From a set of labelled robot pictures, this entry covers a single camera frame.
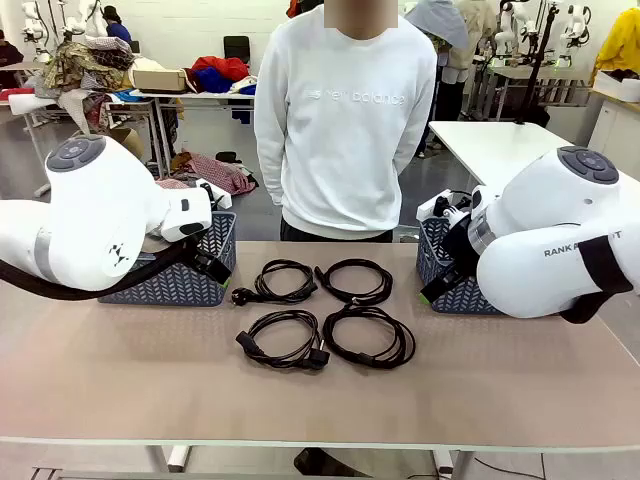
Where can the black object under table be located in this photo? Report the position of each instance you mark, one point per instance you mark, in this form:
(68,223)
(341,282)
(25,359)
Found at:
(325,462)

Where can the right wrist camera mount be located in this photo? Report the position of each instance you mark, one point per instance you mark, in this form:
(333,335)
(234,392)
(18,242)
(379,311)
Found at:
(425,210)

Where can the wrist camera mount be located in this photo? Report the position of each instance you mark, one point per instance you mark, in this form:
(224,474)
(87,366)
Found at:
(220,200)
(425,210)

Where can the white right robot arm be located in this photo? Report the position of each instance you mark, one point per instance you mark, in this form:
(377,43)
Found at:
(540,240)

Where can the black office chair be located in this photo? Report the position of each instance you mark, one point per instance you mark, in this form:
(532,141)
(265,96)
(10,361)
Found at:
(236,49)

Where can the background person in dark top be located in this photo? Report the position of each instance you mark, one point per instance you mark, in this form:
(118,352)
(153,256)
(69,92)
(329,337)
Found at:
(10,52)

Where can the checked clothes on floor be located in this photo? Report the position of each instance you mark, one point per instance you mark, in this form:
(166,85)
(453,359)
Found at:
(215,172)

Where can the black tripod pole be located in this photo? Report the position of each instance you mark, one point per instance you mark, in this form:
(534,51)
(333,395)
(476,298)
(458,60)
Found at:
(537,70)

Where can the background person in yellow jacket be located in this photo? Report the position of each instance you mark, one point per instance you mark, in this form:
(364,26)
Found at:
(622,45)

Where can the person in white sweatshirt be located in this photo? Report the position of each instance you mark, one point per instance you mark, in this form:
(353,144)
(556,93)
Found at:
(345,125)

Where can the white open box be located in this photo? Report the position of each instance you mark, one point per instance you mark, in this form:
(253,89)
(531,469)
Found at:
(620,87)

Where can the background person in blue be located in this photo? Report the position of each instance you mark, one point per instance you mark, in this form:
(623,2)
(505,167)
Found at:
(117,30)

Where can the white cabinet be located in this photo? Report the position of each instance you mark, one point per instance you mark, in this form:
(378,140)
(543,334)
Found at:
(622,130)

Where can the background person in grey hoodie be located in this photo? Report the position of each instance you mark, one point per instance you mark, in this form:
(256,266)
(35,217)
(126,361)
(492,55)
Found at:
(440,25)

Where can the white background table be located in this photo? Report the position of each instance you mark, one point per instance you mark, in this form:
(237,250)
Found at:
(200,96)

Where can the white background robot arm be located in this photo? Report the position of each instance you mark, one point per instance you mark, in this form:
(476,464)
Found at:
(92,20)
(507,25)
(32,15)
(575,30)

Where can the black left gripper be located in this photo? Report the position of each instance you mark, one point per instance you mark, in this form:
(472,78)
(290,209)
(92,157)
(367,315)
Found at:
(200,250)

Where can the grey background robot table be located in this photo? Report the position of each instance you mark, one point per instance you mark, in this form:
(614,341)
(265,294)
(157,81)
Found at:
(550,75)

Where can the beige cardboard box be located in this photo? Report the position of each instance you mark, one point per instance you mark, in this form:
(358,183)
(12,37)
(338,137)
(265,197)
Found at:
(157,79)

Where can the white table leg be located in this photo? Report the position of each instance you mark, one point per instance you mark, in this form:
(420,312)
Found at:
(450,462)
(177,457)

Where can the blue-grey perforated plastic basket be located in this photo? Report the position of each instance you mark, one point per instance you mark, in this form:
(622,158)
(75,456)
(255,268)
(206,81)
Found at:
(170,287)
(450,300)

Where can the pile of patterned clothes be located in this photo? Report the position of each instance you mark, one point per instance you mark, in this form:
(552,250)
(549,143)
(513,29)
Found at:
(85,65)

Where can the background person in beige jacket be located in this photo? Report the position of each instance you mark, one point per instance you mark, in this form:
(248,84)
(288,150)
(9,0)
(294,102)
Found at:
(480,20)

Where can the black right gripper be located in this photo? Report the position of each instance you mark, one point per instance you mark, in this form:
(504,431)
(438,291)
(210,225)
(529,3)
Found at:
(459,245)

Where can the white padded board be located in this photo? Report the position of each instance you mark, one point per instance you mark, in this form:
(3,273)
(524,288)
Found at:
(35,102)

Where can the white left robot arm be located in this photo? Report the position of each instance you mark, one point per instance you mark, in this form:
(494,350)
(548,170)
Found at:
(90,215)

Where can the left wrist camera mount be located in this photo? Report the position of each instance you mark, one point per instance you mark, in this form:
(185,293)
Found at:
(220,200)

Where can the red and blue clothes pile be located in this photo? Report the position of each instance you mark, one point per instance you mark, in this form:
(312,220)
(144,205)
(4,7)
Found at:
(220,70)

